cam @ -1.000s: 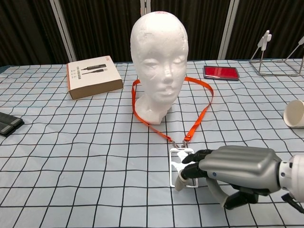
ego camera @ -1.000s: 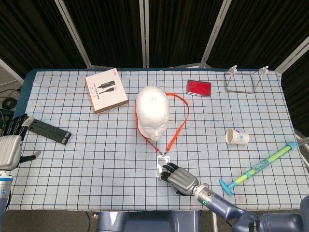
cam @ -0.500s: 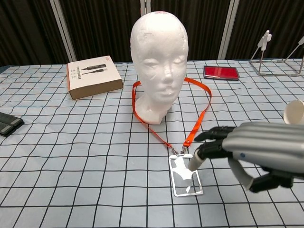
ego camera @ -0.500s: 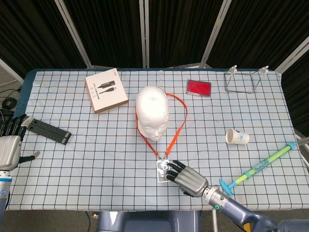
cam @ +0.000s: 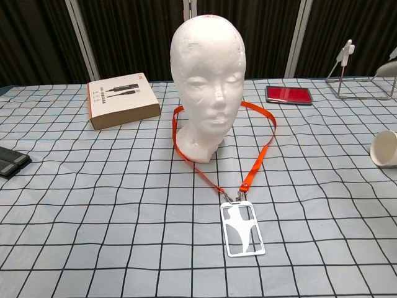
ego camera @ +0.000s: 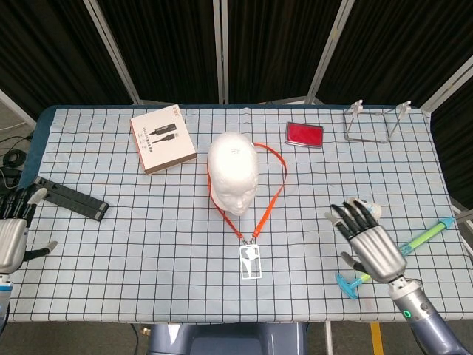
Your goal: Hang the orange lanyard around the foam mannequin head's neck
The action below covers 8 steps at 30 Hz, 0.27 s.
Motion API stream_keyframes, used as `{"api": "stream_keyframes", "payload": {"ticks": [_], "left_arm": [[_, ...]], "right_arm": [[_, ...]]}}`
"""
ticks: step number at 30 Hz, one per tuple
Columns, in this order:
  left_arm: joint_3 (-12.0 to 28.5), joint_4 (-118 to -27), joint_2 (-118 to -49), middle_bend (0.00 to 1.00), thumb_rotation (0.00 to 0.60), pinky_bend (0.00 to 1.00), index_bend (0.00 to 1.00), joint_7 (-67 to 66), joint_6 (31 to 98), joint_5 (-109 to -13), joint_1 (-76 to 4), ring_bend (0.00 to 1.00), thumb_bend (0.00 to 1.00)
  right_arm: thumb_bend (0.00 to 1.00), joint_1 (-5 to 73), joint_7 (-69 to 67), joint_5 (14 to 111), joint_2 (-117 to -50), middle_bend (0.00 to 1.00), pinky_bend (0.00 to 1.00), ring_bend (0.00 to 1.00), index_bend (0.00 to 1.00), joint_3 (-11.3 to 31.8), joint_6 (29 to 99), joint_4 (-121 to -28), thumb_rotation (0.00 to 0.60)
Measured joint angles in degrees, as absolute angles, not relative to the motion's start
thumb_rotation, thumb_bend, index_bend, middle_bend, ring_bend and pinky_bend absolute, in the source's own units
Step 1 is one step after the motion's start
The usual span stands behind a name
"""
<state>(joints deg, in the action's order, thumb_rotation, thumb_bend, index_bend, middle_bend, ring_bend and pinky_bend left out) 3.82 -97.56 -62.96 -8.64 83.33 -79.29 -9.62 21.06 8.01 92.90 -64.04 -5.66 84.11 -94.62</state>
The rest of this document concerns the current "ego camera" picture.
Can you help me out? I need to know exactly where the white paper cup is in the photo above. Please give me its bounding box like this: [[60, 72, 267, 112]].
[[343, 197, 383, 220]]

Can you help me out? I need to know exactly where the grey table leg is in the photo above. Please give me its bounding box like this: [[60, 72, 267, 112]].
[[324, 321, 336, 355]]

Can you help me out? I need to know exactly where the orange lanyard with badge holder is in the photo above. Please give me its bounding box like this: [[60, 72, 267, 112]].
[[206, 142, 288, 281]]

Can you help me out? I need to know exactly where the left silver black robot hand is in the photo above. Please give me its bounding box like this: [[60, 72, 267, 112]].
[[0, 186, 59, 274]]

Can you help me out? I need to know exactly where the black cable coil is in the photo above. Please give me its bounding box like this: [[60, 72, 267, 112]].
[[2, 149, 26, 167]]

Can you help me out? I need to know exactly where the white foam mannequin head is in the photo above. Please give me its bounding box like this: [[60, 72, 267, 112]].
[[207, 131, 260, 217]]

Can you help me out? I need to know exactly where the black power adapter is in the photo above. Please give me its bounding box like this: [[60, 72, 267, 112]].
[[0, 166, 20, 192]]

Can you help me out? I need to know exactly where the blue checked tablecloth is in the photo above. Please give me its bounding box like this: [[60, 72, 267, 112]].
[[5, 105, 463, 325]]

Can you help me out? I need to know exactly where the black folding stand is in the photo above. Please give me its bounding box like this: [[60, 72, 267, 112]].
[[33, 175, 110, 223]]

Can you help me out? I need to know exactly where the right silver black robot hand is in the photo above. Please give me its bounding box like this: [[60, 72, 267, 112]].
[[324, 198, 408, 285]]

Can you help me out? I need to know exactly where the grey wire stand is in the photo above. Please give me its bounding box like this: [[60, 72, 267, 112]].
[[343, 99, 412, 144]]

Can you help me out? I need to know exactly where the black partition panel grey frame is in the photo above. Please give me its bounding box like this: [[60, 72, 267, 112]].
[[308, 0, 473, 110], [0, 0, 141, 123], [88, 0, 226, 105], [421, 55, 473, 225], [221, 0, 355, 105]]

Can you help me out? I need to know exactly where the green blue toy syringe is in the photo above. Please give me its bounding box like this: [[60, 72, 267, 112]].
[[335, 216, 455, 300]]

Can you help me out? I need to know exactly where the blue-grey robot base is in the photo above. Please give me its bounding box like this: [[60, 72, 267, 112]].
[[147, 323, 310, 355]]

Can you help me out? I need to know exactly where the red ink pad tin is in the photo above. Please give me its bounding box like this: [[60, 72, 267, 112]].
[[284, 121, 325, 149]]

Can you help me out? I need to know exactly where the white cable product box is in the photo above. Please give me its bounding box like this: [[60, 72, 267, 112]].
[[129, 104, 198, 175]]

